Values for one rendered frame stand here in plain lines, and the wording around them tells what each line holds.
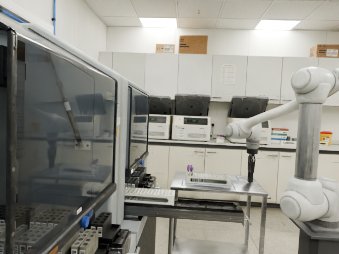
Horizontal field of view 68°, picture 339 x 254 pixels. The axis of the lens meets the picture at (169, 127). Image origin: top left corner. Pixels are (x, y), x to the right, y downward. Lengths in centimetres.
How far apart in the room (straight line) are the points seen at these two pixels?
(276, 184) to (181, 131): 152
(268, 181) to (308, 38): 238
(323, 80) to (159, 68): 292
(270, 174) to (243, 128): 227
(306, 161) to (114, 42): 376
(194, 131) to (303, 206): 246
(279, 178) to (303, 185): 254
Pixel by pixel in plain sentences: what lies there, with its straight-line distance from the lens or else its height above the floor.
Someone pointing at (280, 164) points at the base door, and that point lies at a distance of 389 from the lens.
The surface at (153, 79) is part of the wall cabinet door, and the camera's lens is 396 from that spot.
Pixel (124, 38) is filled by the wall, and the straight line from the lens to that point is 454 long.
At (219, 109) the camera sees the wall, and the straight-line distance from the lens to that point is 427.
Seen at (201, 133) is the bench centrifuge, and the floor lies 102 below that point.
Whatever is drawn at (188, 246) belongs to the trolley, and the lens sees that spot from 213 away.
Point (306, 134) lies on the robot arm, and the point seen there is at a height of 121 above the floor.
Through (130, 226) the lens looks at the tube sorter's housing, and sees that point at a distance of 131.
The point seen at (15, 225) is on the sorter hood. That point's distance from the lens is 52.
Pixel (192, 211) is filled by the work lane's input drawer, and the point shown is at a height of 80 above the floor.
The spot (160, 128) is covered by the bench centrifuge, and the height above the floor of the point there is 107.
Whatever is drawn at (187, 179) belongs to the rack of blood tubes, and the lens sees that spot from 169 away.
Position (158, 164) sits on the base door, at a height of 55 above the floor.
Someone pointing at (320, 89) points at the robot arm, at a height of 142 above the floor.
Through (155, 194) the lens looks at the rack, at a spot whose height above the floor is 86.
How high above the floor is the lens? 128
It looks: 3 degrees down
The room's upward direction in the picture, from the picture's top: 2 degrees clockwise
